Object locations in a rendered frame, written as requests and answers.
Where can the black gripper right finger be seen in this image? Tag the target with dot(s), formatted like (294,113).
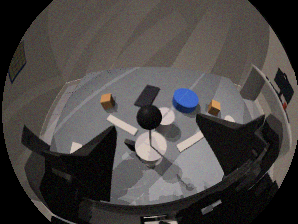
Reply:
(227,139)

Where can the brown cube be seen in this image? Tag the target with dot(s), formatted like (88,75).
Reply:
(106,101)
(214,108)

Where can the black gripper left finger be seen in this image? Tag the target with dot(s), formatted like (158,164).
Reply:
(91,165)

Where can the beige flat bar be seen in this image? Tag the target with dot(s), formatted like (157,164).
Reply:
(190,141)
(120,124)

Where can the blue short cylinder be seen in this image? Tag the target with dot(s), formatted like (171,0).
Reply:
(185,100)

